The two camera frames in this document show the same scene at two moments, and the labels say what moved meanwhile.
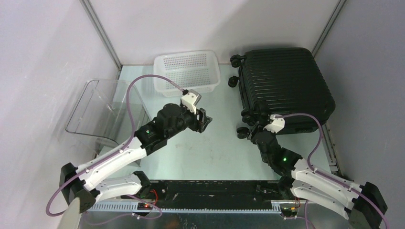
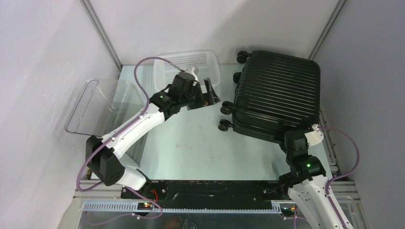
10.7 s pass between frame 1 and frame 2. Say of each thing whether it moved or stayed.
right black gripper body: moved
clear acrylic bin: stayed
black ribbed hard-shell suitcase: moved
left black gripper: moved
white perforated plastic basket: stayed
